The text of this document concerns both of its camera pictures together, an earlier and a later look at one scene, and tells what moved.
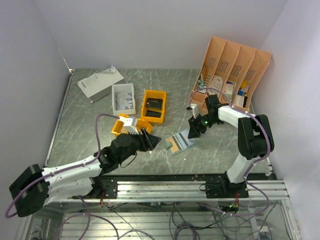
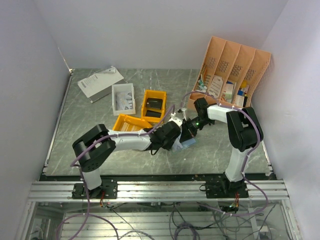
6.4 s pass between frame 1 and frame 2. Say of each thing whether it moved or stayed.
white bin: stayed
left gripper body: moved
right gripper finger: moved
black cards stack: stayed
